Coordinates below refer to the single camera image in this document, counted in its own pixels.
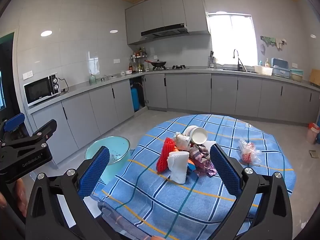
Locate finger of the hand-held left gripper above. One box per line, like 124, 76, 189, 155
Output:
0, 113, 25, 142
0, 119, 57, 155

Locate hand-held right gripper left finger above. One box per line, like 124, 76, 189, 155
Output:
25, 145, 118, 240

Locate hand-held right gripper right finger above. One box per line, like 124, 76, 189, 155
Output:
209, 144, 293, 240

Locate clear red-printed plastic bag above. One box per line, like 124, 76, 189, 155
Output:
239, 138, 262, 166

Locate purple plaid wrapper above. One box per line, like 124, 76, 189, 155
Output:
189, 144, 210, 167

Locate light teal plastic bin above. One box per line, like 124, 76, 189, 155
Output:
85, 136, 131, 184

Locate red foam fruit net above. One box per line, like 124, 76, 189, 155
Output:
157, 137, 175, 172

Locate person's left hand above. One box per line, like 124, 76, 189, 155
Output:
14, 180, 28, 217

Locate white microwave oven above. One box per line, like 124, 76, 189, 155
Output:
24, 74, 60, 107

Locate blue plaid tablecloth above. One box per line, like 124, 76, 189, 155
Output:
91, 114, 297, 240

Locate blue water tank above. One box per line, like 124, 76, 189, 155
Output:
130, 85, 140, 112

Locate grey lower kitchen cabinets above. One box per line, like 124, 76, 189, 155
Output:
27, 71, 320, 165

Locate green door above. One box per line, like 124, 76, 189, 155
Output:
0, 30, 16, 120

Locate red-lidded bucket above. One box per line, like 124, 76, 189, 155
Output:
307, 122, 320, 144

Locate white plastic basin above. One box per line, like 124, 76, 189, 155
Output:
254, 65, 273, 76

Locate clear knife holder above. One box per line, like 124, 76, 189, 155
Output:
208, 51, 217, 69

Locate black kitchen faucet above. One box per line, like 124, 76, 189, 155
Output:
233, 49, 248, 72

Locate metal spice rack with bottles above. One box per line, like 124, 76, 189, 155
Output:
129, 46, 148, 72

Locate blue dish rack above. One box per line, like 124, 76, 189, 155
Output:
271, 58, 291, 77

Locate green plastic container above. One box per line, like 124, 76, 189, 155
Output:
290, 69, 304, 82

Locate black wok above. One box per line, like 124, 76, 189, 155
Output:
144, 59, 167, 70

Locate wooden cutting board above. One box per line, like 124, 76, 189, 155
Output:
309, 69, 320, 87

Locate bright kitchen window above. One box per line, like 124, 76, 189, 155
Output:
207, 12, 258, 67

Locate hanging kitchen cloths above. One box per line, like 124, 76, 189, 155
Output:
260, 35, 287, 50

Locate black range hood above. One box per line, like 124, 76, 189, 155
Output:
141, 23, 188, 39

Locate grey upper cabinets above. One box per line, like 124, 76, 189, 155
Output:
125, 0, 210, 45

